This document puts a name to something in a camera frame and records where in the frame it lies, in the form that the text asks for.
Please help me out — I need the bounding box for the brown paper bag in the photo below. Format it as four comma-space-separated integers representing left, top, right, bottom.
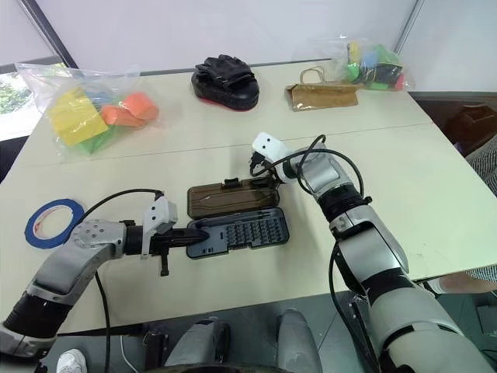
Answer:
284, 67, 360, 113

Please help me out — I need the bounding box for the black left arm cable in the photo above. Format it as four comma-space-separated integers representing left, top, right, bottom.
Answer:
82, 188, 166, 373

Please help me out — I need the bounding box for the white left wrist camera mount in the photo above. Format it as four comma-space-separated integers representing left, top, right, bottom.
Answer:
140, 195, 179, 260

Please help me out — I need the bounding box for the white sneaker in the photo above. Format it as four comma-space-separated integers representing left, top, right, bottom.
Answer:
56, 348, 88, 373

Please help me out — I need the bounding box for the bystander in striped clothing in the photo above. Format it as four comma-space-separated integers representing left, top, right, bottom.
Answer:
464, 137, 497, 281

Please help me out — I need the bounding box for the yellow foam block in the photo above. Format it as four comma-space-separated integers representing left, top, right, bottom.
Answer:
47, 87, 109, 148

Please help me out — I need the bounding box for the black boxing focus pad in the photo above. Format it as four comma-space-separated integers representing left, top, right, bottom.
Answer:
189, 55, 260, 113

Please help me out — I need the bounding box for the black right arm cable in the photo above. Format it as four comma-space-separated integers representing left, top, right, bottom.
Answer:
267, 134, 373, 335

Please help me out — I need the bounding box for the black diagonal window frame bar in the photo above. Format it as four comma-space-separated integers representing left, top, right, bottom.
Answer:
15, 0, 78, 70

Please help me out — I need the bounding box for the clear bag of foam blocks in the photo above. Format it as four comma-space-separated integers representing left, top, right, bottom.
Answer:
14, 61, 161, 158

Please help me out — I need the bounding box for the dark brown box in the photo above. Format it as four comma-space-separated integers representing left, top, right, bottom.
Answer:
441, 103, 497, 157

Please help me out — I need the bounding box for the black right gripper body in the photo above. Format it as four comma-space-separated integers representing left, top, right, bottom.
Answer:
247, 152, 281, 184

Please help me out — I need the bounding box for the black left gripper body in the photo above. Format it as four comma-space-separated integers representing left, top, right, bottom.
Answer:
148, 228, 184, 277

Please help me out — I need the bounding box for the blue tape roll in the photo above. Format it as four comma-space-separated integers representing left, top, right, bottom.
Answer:
23, 198, 85, 250

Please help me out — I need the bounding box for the screwdriver bit case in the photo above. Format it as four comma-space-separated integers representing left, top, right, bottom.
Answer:
185, 177, 290, 260

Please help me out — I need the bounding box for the orange foam block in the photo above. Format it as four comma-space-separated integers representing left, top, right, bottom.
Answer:
101, 92, 159, 128

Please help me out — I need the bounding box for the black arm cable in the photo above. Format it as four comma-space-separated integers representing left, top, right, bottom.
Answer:
267, 134, 373, 335
82, 188, 166, 373

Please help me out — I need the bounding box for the thin white cable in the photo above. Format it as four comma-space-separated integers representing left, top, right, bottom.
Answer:
118, 333, 135, 368

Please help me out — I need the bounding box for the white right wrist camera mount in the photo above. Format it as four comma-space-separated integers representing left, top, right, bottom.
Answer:
251, 131, 291, 166

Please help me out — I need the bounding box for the clear bag of colourful items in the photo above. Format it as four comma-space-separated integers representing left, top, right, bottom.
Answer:
309, 34, 416, 94

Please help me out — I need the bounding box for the grey rounded robot leg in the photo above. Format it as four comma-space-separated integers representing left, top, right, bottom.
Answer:
276, 308, 324, 373
162, 315, 231, 373

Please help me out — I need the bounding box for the green foam block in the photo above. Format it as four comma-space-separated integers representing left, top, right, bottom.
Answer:
79, 130, 117, 155

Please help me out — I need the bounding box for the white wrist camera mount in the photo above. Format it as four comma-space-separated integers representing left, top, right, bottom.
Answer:
140, 195, 179, 260
251, 131, 291, 166

